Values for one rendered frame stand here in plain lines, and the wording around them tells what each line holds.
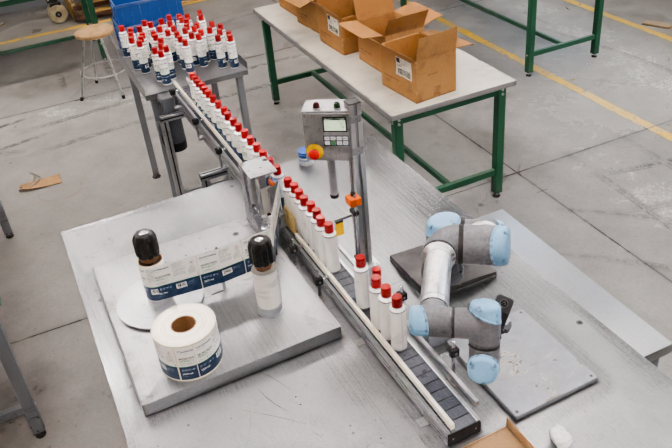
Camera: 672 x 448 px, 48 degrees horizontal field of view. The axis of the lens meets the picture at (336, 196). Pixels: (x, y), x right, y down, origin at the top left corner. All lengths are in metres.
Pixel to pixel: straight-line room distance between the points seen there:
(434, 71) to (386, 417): 2.28
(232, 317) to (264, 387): 0.31
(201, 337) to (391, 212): 1.11
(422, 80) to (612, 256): 1.40
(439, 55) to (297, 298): 1.90
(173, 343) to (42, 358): 1.83
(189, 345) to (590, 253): 2.60
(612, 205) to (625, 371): 2.37
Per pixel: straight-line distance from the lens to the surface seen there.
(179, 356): 2.36
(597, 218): 4.61
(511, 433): 2.26
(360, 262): 2.44
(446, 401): 2.26
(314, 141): 2.55
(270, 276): 2.47
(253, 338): 2.51
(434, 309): 1.86
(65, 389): 3.89
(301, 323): 2.53
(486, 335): 1.85
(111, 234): 3.28
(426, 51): 4.02
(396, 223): 3.04
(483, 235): 2.16
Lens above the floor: 2.56
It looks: 32 degrees down
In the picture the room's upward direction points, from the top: 6 degrees counter-clockwise
